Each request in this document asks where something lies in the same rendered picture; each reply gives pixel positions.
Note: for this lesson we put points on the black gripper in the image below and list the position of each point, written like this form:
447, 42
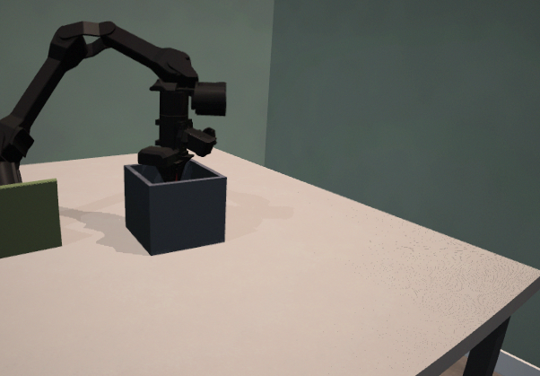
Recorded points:
165, 157

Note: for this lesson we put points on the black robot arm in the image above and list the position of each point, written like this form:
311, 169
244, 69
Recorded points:
66, 51

